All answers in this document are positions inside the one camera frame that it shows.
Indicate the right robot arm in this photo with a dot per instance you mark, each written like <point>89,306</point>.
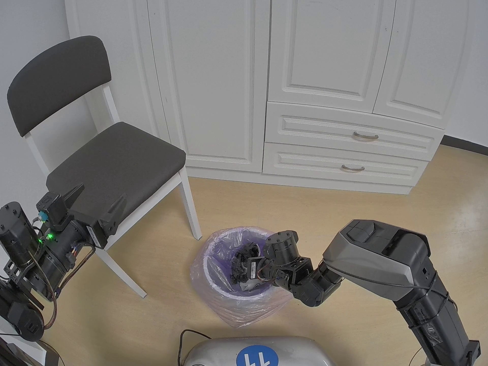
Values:
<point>381,257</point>

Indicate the white wardrobe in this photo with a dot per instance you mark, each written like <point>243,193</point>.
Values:
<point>228,71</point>

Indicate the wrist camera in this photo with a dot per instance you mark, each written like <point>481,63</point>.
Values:
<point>254,268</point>
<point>53,208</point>

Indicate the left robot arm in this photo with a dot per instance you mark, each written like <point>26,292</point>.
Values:
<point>23,238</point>

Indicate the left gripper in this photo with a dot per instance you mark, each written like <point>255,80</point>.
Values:
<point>78,235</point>

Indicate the white trash bin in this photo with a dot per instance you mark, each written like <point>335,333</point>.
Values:
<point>228,292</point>

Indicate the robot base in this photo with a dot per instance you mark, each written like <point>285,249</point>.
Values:
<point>259,353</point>

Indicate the purple plastic bag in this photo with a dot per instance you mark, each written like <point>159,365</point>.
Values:
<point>213,280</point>

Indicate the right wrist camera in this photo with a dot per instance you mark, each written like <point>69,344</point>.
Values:
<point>254,268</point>

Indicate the black plastic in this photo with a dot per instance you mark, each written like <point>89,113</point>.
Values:
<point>241,263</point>

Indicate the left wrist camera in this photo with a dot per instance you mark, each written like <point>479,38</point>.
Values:
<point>53,208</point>

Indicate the white chair dark grey seat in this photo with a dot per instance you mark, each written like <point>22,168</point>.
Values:
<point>122,154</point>

